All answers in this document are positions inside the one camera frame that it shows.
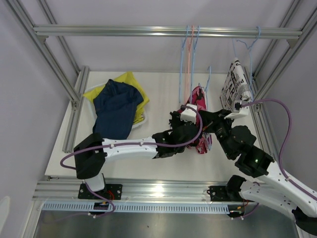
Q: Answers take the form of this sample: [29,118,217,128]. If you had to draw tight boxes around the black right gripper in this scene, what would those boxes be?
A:
[198,109,235,159]

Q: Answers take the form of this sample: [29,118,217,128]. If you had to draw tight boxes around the blue wire hanger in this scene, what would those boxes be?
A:
[190,25,200,103]
[199,65,212,151]
[178,25,189,103]
[232,26,261,102]

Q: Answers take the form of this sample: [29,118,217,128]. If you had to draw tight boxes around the pink camouflage trousers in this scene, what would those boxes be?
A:
[186,86,212,154]

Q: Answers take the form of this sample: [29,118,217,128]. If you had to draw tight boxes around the white newspaper print trousers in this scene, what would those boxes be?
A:
[220,57,252,111]

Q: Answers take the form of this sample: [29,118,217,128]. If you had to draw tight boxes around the dark blue denim trousers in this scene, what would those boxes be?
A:
[93,79,142,140]

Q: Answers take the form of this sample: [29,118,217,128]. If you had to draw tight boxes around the lime green trousers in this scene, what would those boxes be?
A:
[84,71,150,124]

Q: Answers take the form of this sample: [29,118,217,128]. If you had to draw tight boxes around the pink wire hanger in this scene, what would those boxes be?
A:
[183,25,194,102]

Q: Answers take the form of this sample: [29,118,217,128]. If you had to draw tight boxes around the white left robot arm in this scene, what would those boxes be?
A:
[74,109,202,199]

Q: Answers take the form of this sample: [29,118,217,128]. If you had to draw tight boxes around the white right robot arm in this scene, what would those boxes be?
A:
[199,110,317,236]

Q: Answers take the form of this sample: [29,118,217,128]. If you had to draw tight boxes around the white plastic basket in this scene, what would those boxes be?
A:
[131,111,148,130]

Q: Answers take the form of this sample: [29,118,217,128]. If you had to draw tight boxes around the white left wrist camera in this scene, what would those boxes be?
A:
[180,104,197,124]

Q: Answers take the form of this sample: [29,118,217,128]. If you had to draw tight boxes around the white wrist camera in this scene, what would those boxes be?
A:
[180,104,197,124]
[224,100,250,119]

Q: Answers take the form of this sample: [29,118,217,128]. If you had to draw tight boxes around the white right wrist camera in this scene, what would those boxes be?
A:
[224,100,250,119]

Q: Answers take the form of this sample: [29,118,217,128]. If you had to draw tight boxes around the front aluminium mounting rail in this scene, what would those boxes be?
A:
[32,178,236,204]

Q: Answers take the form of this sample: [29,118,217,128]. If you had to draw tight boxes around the slotted cable duct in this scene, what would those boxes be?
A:
[42,201,229,214]

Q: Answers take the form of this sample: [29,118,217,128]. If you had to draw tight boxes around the aluminium hanging rail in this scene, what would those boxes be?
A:
[33,24,303,40]

